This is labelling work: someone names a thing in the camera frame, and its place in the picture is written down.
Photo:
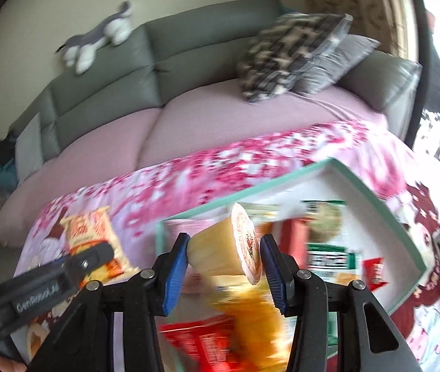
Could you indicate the dark green snack packet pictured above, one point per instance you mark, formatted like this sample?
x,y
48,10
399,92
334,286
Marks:
x,y
332,261

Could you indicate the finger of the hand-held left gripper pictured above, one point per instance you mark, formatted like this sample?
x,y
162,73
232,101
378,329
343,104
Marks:
x,y
88,261

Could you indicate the grey sofa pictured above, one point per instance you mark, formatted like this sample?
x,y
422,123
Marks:
x,y
189,46

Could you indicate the snack packet with orange print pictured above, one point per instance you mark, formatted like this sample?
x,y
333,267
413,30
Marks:
x,y
35,335

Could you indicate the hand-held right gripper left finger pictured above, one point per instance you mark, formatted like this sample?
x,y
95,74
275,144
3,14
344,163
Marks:
x,y
175,275

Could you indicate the black white patterned pillow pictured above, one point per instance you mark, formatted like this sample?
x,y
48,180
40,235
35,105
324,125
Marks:
x,y
282,54

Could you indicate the pale yellow pudding cup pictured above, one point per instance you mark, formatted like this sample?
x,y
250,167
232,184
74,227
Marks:
x,y
220,248

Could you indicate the green edged cracker packet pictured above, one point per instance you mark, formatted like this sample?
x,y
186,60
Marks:
x,y
324,221

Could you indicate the teal cloth bag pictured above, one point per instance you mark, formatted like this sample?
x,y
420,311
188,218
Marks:
x,y
4,170

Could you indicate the orange jelly packet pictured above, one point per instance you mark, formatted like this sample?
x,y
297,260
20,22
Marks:
x,y
251,317

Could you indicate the grey white plush toy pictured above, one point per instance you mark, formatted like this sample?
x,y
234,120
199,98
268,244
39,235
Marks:
x,y
88,46

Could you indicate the orange white snack packet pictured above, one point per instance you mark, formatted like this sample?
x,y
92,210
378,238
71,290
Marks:
x,y
88,228

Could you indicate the teal cardboard box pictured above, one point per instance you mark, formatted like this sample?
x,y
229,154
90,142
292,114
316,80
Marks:
x,y
379,232

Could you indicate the beige patterned curtain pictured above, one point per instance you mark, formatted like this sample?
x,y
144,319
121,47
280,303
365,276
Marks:
x,y
367,4

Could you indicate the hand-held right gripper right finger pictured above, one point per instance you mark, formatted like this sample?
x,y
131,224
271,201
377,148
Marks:
x,y
274,275

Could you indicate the pink sofa cover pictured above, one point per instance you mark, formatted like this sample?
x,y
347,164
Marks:
x,y
204,124

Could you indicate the red box with white stripe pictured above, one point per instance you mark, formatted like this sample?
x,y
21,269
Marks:
x,y
295,240

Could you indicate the light grey cushion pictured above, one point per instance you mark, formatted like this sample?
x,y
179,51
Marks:
x,y
30,147

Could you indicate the small red snack packet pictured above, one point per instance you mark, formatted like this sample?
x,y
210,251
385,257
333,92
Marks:
x,y
375,273

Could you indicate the grey pillow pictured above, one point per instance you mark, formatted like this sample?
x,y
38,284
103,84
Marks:
x,y
340,62

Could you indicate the pink floral tablecloth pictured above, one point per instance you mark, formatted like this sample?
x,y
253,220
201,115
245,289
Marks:
x,y
204,170

